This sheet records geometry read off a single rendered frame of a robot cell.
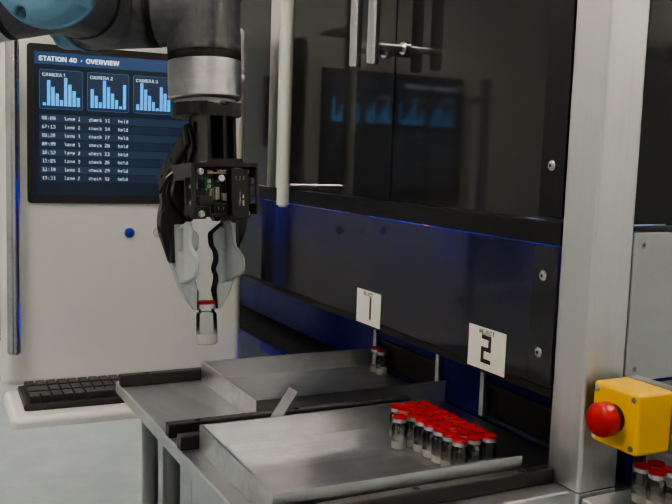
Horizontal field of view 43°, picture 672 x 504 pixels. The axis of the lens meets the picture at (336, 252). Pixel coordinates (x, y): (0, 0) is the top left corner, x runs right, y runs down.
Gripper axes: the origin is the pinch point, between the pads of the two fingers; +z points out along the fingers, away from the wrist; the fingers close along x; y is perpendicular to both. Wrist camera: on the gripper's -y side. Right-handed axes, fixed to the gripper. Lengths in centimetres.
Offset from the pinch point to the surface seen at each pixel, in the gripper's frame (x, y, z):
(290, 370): 37, -56, 21
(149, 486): 23, -105, 55
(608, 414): 40.8, 17.6, 14.5
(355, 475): 21.8, -6.4, 24.8
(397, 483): 22.1, 3.0, 23.2
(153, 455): 24, -104, 47
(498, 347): 44.3, -5.8, 10.6
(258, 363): 30, -56, 19
